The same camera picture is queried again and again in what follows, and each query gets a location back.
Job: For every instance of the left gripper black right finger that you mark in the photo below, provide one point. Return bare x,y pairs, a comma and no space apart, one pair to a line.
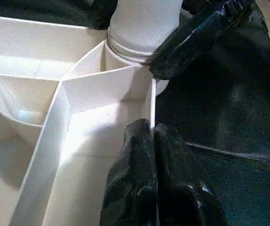
186,188

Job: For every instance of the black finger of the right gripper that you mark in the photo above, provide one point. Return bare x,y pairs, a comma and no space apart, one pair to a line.
196,37
102,12

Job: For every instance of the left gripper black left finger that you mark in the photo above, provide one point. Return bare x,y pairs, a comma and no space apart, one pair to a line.
130,183

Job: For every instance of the white plastic table leg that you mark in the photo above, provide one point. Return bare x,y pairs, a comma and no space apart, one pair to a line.
144,23

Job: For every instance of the white plastic table top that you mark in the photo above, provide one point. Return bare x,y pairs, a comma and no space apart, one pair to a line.
54,94

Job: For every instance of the black plastic mat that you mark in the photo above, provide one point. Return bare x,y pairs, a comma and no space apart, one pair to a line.
229,117

